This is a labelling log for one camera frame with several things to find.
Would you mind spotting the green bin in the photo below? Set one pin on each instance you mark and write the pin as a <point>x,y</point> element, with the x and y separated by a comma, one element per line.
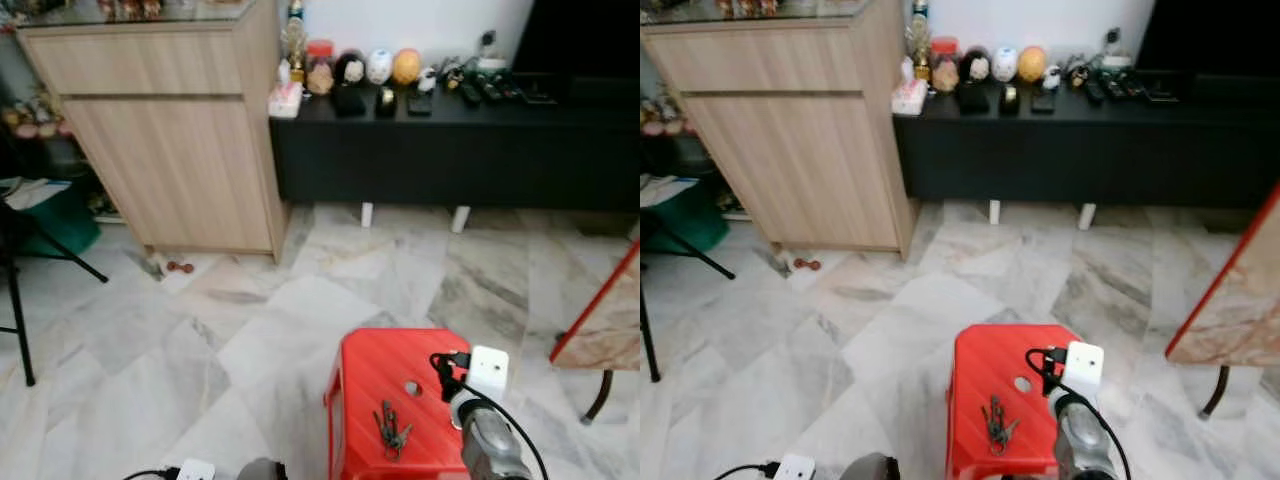
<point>695,225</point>
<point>65,225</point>

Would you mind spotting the small flat black box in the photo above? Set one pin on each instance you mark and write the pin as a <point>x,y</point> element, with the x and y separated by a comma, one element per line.
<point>420,104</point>
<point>1043,102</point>

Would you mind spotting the white round device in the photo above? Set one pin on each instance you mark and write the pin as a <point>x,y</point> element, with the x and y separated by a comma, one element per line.
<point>1116,60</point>
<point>491,63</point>

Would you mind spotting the small black gadget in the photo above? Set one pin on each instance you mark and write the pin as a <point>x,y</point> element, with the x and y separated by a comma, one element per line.
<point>1010,100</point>
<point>386,103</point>

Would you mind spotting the black round figurine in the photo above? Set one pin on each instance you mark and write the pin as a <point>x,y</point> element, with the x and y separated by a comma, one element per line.
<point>350,68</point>
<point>976,65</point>

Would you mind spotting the small white figurine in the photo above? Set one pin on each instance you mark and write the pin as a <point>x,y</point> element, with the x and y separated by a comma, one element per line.
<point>1052,77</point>
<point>427,80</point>

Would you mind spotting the black metal stand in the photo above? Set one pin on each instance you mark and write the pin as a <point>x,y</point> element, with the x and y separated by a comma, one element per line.
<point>700,255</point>
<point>70,258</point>

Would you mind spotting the marble board with red edge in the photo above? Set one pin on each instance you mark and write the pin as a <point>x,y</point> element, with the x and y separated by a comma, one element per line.
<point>1240,300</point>
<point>610,320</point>

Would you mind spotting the white console leg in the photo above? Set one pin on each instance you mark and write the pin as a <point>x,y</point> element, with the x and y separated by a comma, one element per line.
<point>367,215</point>
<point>994,212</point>
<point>461,220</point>
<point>1087,217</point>

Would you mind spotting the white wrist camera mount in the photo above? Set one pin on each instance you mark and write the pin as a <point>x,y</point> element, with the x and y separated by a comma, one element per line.
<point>197,471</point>
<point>796,469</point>
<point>1085,368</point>
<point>489,370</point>

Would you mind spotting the black remote control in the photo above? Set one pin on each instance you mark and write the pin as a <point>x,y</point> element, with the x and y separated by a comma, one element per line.
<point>469,95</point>
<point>1094,93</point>
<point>1116,87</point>
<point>491,89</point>

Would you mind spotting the white egg figurine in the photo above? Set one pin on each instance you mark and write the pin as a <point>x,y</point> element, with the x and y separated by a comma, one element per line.
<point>1005,64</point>
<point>379,66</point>

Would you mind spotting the jar with red lid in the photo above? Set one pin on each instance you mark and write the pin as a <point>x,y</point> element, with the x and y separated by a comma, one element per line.
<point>320,72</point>
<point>945,68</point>

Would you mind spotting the black curved board leg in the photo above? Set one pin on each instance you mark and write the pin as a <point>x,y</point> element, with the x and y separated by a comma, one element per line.
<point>606,385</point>
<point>1222,385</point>

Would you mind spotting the red plastic stool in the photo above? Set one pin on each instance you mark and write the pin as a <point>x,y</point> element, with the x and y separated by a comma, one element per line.
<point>380,370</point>
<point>990,370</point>

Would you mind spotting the pink tissue box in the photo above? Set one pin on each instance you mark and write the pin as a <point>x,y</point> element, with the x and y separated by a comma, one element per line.
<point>909,97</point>
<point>285,100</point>

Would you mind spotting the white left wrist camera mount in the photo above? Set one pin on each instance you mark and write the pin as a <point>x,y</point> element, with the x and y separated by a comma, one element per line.
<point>197,471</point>
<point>796,469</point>

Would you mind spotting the small red floor object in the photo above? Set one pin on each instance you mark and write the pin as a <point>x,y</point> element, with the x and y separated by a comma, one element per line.
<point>185,267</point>
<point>812,264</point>

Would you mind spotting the black low console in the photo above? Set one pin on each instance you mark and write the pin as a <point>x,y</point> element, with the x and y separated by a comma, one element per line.
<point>450,160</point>
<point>1080,160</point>

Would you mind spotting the gold trophy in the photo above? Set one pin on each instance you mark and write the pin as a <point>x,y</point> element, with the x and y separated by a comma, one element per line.
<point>294,40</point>
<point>918,38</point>

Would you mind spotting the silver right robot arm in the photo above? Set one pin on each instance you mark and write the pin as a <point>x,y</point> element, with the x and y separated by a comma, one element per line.
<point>1080,445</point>
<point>490,445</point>

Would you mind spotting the black wallet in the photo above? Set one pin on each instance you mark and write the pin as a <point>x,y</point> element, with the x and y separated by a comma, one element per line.
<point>350,101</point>
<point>973,98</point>

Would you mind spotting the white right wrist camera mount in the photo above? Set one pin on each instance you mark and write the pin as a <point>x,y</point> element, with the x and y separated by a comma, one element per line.
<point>1085,368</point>
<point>489,370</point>

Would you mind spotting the orange egg figurine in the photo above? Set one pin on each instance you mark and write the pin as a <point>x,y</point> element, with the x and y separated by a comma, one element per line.
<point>1032,63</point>
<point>407,66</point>

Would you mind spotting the black television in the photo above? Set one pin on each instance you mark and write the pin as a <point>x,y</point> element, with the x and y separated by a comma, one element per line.
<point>1210,35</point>
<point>580,35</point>

